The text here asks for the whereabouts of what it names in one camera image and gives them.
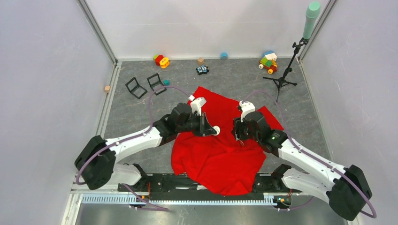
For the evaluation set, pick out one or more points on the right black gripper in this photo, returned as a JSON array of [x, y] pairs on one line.
[[236, 130]]

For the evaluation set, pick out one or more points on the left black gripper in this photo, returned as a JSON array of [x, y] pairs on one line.
[[204, 128]]

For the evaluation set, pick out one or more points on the round dark brooch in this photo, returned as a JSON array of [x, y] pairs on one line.
[[217, 130]]

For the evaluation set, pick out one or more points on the red t-shirt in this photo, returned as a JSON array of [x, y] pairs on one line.
[[220, 163]]

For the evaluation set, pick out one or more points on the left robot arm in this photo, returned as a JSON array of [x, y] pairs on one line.
[[98, 162]]

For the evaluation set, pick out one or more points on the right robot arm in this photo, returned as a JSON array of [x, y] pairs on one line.
[[345, 189]]

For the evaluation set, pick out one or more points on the black display case right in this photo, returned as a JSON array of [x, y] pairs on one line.
[[156, 85]]

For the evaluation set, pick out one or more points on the black display case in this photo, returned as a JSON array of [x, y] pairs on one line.
[[135, 89], [156, 85]]

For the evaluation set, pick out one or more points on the brown wooden cube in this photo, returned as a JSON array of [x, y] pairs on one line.
[[200, 61]]

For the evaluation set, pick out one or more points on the colourful brick toy car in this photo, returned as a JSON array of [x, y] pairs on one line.
[[268, 62]]

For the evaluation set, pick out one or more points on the blue cylinder block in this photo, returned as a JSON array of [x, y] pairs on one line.
[[224, 56]]

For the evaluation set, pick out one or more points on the black display case left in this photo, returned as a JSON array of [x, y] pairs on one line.
[[135, 89]]

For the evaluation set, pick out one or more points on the red yellow green toy blocks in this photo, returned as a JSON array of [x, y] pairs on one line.
[[161, 61]]

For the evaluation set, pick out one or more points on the green microphone on tripod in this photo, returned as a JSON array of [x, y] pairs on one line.
[[312, 13]]

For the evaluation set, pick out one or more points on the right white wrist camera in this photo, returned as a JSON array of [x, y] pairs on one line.
[[245, 108]]

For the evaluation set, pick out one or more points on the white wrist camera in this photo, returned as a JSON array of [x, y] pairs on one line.
[[196, 104], [245, 108]]

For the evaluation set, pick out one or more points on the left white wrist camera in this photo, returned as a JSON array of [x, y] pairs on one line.
[[196, 104]]

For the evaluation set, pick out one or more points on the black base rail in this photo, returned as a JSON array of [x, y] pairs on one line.
[[167, 186]]

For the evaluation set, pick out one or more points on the tan wooden cube on rail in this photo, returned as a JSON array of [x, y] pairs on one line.
[[107, 89]]

